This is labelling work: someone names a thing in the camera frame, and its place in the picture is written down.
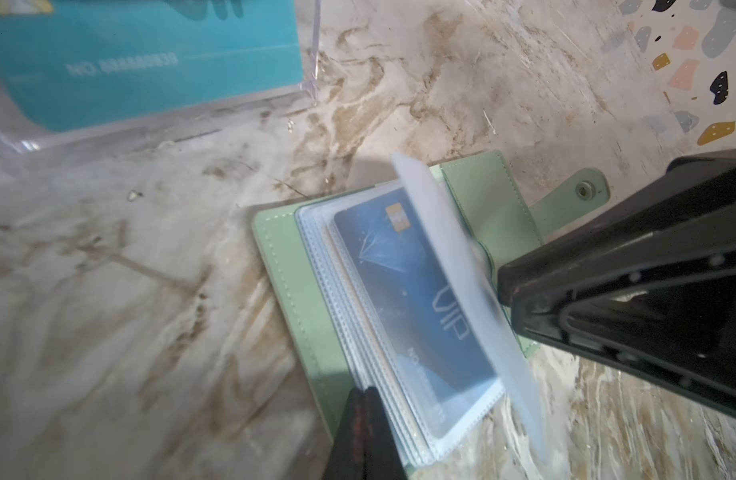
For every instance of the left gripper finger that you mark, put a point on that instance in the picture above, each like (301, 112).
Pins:
(364, 447)

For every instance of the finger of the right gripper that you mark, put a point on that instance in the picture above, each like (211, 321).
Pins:
(648, 288)

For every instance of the blue VIP credit card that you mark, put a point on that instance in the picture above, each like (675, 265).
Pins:
(433, 347)

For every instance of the teal VIP card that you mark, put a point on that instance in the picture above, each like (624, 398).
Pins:
(140, 60)

